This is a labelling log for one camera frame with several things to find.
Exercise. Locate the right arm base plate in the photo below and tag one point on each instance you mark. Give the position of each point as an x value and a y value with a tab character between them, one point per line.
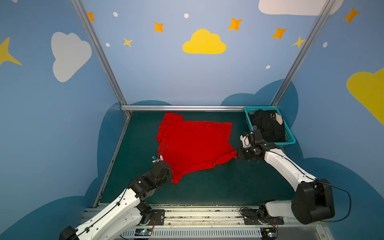
259	217

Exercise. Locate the left aluminium corner post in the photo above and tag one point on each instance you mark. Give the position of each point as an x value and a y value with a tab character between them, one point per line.
87	24

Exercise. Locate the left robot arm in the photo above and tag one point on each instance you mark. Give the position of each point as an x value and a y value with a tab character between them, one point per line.
126	211

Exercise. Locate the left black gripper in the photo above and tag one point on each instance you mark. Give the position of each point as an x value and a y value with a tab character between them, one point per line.
163	165

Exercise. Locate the left green circuit board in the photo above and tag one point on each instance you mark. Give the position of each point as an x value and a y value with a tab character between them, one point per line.
143	233

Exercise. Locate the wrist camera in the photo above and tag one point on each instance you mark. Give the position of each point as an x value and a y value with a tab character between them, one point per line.
157	158
252	139

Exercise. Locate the red t-shirt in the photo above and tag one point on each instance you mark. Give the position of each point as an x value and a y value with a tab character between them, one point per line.
190	146

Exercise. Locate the aluminium corner post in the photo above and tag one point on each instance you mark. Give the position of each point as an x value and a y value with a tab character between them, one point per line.
87	24
304	50

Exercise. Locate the right aluminium corner post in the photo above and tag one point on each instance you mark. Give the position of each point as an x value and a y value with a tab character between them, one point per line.
304	50

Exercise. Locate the back aluminium frame bar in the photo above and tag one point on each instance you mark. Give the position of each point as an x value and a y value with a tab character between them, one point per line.
148	108

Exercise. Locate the teal plastic basket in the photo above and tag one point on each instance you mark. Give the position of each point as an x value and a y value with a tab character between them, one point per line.
290	139

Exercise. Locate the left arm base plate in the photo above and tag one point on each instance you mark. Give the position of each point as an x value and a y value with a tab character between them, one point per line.
155	217

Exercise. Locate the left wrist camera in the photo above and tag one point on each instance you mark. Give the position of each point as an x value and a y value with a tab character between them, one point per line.
157	158

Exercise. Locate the green circuit board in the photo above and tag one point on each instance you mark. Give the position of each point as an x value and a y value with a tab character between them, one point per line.
143	233
269	234

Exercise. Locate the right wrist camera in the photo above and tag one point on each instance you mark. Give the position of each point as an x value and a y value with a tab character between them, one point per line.
252	139

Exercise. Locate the black t-shirt in basket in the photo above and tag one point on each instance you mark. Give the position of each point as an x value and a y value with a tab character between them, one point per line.
270	124

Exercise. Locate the left side aluminium rail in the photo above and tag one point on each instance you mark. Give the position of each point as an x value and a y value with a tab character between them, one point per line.
111	135

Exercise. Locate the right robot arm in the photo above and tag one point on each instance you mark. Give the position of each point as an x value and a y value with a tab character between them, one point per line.
313	200

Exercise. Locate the right green circuit board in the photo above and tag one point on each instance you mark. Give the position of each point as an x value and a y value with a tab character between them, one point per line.
269	234

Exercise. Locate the front aluminium rail frame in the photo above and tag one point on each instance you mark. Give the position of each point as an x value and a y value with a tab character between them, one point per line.
216	223

